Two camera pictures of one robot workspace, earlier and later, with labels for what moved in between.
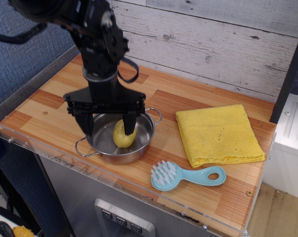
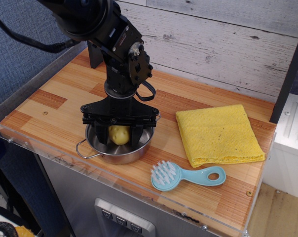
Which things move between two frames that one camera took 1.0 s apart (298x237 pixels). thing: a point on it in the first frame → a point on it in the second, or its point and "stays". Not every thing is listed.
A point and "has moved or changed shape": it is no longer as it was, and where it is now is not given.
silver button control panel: x=114 y=221 stays
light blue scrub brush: x=166 y=175 stays
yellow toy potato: x=121 y=139 has moved or changed shape
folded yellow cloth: x=219 y=135 stays
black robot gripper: x=104 y=96 → x=124 y=110
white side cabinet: x=286 y=170 stays
